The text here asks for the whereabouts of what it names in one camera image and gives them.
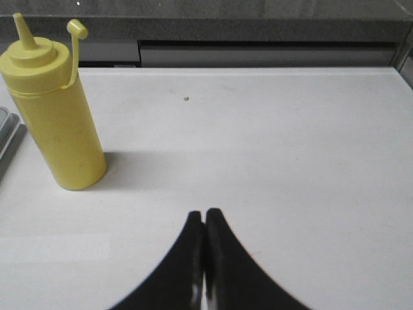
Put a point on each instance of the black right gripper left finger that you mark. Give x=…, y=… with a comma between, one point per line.
x=177, y=281

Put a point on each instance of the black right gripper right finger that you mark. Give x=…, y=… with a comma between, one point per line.
x=233, y=279

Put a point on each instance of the grey stone counter ledge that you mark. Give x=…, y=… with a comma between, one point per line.
x=247, y=30

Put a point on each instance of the yellow squeeze bottle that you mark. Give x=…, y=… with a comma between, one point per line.
x=42, y=77

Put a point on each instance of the silver electronic kitchen scale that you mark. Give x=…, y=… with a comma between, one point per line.
x=12, y=134

